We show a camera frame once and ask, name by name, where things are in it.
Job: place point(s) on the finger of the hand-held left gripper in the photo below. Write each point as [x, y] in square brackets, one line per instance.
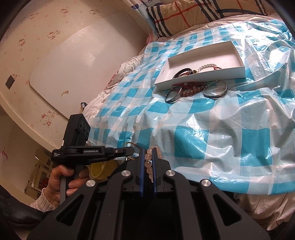
[119, 152]

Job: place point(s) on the white rounded wall panel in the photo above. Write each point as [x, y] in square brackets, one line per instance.
[80, 57]

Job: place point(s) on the plaid pillow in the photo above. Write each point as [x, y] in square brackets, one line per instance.
[242, 7]
[179, 16]

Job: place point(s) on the white rack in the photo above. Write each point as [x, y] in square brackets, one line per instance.
[38, 175]

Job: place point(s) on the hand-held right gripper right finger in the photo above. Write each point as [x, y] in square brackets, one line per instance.
[154, 175]

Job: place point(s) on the thin gold bangle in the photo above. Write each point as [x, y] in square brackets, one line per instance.
[131, 143]

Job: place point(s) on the blue checked plastic sheet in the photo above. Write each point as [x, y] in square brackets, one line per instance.
[230, 129]

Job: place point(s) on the patterned curtain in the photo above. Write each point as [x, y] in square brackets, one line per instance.
[140, 3]

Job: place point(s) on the black bangle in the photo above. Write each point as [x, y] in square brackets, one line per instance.
[177, 74]

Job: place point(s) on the plain silver bangle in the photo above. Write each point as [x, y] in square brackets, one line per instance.
[215, 97]

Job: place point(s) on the dark wall switch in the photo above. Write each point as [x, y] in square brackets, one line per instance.
[10, 82]

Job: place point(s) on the white shallow box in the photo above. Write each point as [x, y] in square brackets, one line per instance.
[207, 57]

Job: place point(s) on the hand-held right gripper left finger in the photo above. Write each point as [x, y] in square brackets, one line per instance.
[141, 175]

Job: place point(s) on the small checked cushion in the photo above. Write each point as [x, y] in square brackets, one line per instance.
[83, 105]

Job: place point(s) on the yellow bucket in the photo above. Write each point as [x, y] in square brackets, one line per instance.
[99, 172]

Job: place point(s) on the person's left hand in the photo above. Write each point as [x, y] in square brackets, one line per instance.
[55, 182]

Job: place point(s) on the dark cloth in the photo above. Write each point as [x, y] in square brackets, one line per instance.
[16, 217]

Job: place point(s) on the person's left forearm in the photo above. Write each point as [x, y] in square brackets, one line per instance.
[43, 200]

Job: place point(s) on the carved silver bangle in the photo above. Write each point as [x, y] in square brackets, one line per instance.
[172, 100]

